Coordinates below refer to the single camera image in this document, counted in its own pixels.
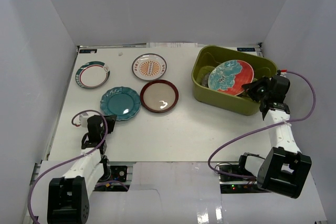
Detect teal scalloped plate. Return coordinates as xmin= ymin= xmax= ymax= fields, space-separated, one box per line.
xmin=100 ymin=87 xmax=141 ymax=121

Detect red teal flower plate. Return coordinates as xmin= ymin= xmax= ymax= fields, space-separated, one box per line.
xmin=207 ymin=60 xmax=254 ymax=96

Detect grey reindeer snowflake plate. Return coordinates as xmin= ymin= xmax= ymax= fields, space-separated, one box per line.
xmin=201 ymin=72 xmax=211 ymax=88

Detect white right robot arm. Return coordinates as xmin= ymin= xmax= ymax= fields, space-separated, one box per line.
xmin=237 ymin=76 xmax=312 ymax=199

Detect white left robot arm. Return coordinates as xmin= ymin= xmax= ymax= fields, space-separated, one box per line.
xmin=47 ymin=115 xmax=117 ymax=223

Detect olive green plastic bin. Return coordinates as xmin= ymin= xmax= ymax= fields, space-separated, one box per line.
xmin=191 ymin=46 xmax=278 ymax=116

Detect blue label sticker right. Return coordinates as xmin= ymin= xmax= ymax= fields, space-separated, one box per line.
xmin=237 ymin=47 xmax=256 ymax=52

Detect blue label sticker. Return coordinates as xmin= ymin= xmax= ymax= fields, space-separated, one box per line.
xmin=79 ymin=49 xmax=97 ymax=54
xmin=237 ymin=47 xmax=256 ymax=52

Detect white green rimmed plate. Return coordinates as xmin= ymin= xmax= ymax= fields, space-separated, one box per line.
xmin=75 ymin=61 xmax=110 ymax=90

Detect red rimmed beige plate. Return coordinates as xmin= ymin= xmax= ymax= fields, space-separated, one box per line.
xmin=140 ymin=80 xmax=179 ymax=113

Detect white orange sunburst plate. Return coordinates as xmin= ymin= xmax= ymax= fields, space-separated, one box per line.
xmin=131 ymin=53 xmax=167 ymax=81

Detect blue label sticker left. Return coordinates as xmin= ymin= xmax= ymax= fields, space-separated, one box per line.
xmin=79 ymin=49 xmax=97 ymax=54

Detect white papers at back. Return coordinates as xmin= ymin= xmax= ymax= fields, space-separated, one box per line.
xmin=146 ymin=42 xmax=206 ymax=48

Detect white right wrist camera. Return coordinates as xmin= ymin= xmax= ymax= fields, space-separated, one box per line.
xmin=276 ymin=69 xmax=287 ymax=77

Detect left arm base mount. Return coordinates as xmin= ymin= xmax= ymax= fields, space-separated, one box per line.
xmin=94 ymin=166 xmax=133 ymax=192

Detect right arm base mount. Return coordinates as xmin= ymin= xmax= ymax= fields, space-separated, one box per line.
xmin=215 ymin=162 xmax=267 ymax=194

